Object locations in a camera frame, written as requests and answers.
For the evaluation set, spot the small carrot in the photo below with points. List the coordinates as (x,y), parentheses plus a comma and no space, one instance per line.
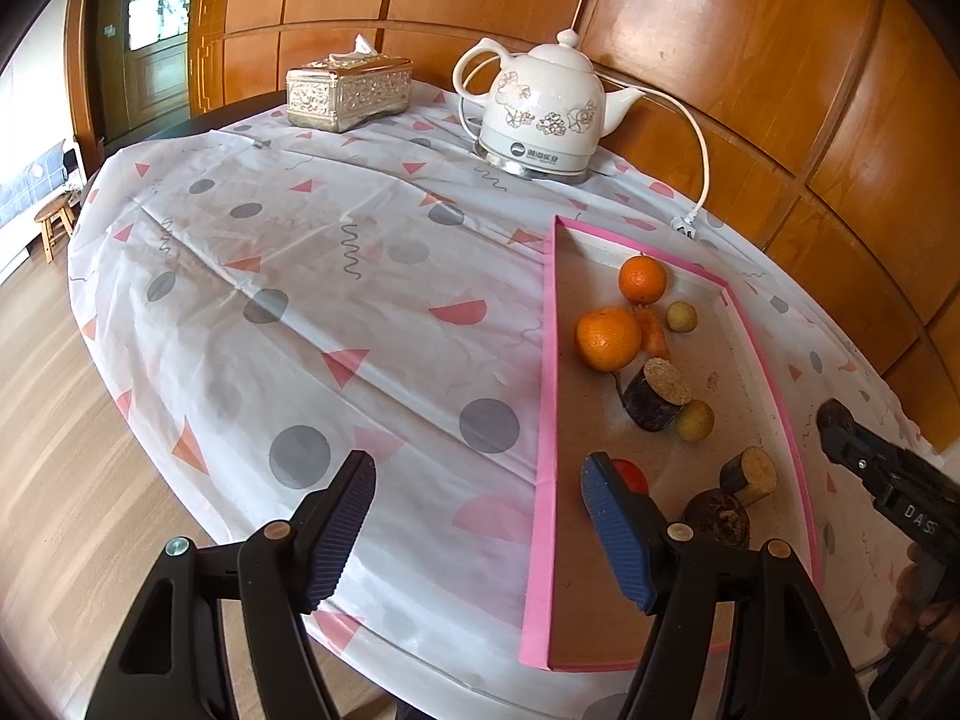
(656,337)

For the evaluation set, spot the orange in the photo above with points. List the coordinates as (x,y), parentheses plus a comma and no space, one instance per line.
(642,279)
(607,339)

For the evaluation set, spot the glass-panelled wooden door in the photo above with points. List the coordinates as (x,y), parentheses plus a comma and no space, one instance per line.
(154,67)

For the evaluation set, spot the ornate silver tissue box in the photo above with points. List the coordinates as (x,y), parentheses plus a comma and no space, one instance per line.
(345,94)

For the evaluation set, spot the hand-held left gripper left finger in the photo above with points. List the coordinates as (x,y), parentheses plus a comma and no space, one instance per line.
(341,532)

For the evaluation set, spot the small wooden stool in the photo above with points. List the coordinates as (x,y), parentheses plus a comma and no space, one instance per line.
(54,219)

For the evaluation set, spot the white floral ceramic kettle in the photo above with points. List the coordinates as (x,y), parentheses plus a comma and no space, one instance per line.
(540,105)

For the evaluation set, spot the pink shallow tray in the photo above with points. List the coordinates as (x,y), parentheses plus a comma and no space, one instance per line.
(577,577)

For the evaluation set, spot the person's right hand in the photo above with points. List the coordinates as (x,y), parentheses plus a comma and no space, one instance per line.
(907,592)

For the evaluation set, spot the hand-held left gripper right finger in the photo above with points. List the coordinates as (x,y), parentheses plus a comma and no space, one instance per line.
(615,532)

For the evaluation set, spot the dark brown round cake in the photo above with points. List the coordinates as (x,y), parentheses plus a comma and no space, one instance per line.
(720,516)

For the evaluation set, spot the yellow potato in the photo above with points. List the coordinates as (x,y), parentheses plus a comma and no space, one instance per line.
(695,421)

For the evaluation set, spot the silver kettle base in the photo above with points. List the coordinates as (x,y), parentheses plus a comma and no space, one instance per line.
(532,161)

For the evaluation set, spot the white power plug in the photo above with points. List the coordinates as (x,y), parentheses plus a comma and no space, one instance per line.
(685,226)

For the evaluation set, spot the white patterned tablecloth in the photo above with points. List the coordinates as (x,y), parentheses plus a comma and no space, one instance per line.
(337,277)

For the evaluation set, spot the small yellow-green round fruit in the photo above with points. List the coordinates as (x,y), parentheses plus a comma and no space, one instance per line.
(682,316)

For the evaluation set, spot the red tomato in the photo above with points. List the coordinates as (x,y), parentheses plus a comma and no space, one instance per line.
(634,478)

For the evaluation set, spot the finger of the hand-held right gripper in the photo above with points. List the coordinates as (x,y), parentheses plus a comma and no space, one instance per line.
(844,431)

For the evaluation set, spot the white tissue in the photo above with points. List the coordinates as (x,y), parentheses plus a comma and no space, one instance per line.
(360,49)

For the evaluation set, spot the blue checked cloth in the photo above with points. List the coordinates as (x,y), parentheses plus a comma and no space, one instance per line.
(30,172)

